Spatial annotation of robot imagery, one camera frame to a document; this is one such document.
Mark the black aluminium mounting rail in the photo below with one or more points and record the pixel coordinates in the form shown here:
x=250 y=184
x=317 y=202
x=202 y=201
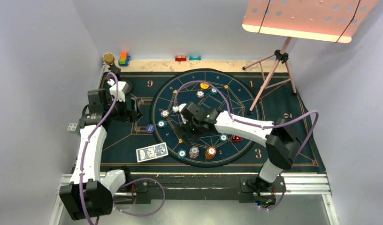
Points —
x=240 y=187

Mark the pink chips seat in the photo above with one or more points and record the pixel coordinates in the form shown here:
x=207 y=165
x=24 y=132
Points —
x=200 y=94
x=164 y=113

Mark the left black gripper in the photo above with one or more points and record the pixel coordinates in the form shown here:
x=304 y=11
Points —
x=130 y=116

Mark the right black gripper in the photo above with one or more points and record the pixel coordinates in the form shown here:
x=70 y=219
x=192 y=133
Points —
x=183 y=128

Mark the grey lego brick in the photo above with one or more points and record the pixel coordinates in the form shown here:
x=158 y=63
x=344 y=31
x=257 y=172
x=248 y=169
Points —
x=73 y=127

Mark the blue playing card deck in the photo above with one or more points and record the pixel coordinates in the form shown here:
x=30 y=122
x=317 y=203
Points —
x=152 y=152

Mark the purple small blind button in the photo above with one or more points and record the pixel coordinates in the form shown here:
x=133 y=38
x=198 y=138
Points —
x=150 y=128

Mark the teal toy block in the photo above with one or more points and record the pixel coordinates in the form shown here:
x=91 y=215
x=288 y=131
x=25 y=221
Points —
x=194 y=57

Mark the round blue poker mat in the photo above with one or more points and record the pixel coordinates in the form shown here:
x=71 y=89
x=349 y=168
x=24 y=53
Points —
x=232 y=92

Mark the red toy block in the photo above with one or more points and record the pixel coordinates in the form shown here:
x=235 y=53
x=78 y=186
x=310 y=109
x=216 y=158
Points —
x=180 y=58

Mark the orange green blue toy blocks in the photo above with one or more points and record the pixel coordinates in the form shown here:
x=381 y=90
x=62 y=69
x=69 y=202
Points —
x=124 y=59

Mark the pink blue poker chip stack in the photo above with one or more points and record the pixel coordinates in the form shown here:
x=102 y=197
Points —
x=194 y=152

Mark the teal poker chip stack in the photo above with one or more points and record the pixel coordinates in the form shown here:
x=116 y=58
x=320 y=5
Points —
x=181 y=154

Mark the red dealer button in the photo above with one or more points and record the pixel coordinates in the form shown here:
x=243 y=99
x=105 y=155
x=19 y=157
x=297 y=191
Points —
x=236 y=138

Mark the orange poker chip stack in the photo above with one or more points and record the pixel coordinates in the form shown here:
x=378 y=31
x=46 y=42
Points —
x=210 y=153

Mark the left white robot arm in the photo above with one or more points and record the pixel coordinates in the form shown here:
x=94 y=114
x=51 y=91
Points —
x=87 y=195

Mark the pink music stand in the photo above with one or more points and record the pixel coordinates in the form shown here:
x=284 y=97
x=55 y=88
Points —
x=323 y=20

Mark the teal chips seat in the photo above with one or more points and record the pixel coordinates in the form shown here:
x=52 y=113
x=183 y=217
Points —
x=223 y=138
x=214 y=91
x=161 y=124

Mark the yellow big blind button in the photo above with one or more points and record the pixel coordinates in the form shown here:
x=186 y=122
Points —
x=204 y=85

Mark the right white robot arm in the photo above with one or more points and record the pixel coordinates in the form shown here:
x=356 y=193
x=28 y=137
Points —
x=281 y=142

